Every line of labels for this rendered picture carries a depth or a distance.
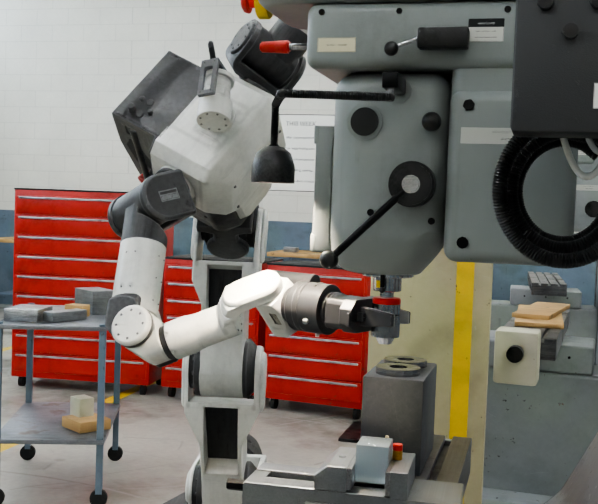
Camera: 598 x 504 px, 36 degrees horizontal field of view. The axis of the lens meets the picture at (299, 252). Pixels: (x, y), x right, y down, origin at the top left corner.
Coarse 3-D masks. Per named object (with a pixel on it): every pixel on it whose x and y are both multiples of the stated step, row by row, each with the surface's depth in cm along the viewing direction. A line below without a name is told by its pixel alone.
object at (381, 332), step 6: (372, 306) 155; (378, 306) 154; (384, 306) 153; (390, 306) 153; (396, 306) 154; (390, 312) 153; (396, 312) 154; (396, 318) 154; (396, 324) 154; (372, 330) 155; (378, 330) 154; (384, 330) 153; (390, 330) 153; (396, 330) 154; (372, 336) 155; (378, 336) 154; (384, 336) 153; (390, 336) 154; (396, 336) 154
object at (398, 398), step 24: (384, 360) 196; (408, 360) 198; (384, 384) 181; (408, 384) 180; (432, 384) 194; (384, 408) 182; (408, 408) 180; (432, 408) 196; (384, 432) 182; (408, 432) 181; (432, 432) 198
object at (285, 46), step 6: (264, 42) 168; (270, 42) 168; (276, 42) 168; (282, 42) 167; (288, 42) 168; (264, 48) 168; (270, 48) 168; (276, 48) 168; (282, 48) 167; (288, 48) 167; (294, 48) 167; (300, 48) 167; (306, 48) 167
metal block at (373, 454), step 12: (360, 444) 149; (372, 444) 149; (384, 444) 149; (360, 456) 148; (372, 456) 148; (384, 456) 148; (360, 468) 148; (372, 468) 148; (384, 468) 148; (360, 480) 149; (372, 480) 148; (384, 480) 148
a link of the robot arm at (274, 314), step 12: (288, 276) 169; (300, 276) 168; (312, 276) 167; (288, 288) 165; (300, 288) 162; (276, 300) 164; (288, 300) 162; (264, 312) 166; (276, 312) 164; (288, 312) 162; (276, 324) 168; (288, 324) 163
